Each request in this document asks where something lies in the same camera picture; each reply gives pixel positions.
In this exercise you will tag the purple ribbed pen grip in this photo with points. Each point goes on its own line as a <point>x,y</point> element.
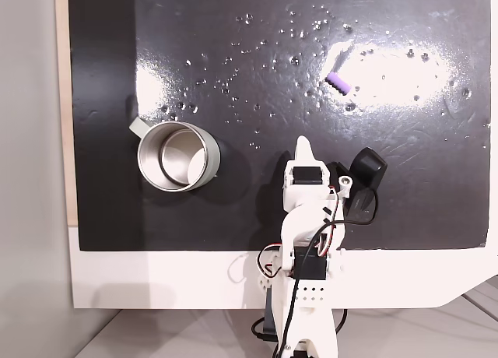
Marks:
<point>338,83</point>

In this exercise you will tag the black rubber mat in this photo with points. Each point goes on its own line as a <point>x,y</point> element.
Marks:
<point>233,210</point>

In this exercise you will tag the stainless steel mug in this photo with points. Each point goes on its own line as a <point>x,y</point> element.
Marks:
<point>183,159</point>

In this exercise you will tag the grey table clamp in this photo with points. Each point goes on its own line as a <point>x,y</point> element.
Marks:
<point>269,315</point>

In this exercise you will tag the white board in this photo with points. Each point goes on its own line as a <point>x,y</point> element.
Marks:
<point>155,280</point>

